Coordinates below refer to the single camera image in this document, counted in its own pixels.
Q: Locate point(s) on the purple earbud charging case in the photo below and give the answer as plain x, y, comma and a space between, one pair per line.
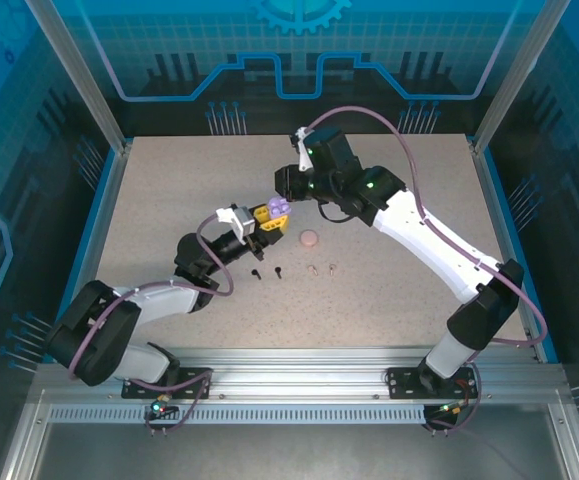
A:
279, 206

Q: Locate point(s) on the pink earbud charging case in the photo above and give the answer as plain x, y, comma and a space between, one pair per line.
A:
310, 238

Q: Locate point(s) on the silver screw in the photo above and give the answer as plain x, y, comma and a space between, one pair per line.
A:
312, 269
332, 269

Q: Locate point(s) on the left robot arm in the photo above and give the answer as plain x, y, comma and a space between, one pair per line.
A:
159, 297

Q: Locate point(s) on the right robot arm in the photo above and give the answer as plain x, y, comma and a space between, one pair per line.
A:
419, 230

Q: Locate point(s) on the blue table side strip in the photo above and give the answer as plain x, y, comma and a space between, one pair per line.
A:
91, 225
509, 225

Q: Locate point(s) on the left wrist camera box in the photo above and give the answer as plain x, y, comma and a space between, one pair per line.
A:
243, 220

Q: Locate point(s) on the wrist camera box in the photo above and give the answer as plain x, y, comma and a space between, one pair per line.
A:
301, 136
243, 220

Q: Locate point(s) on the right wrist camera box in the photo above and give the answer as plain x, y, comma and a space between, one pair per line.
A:
301, 136

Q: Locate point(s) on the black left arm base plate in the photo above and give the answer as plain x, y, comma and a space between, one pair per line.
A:
194, 382

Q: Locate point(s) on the aluminium mounting rail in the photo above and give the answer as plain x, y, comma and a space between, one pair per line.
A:
294, 380

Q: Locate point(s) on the aluminium frame post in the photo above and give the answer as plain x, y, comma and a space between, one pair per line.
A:
513, 80
86, 80

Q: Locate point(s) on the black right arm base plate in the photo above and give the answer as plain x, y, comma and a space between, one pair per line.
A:
404, 382

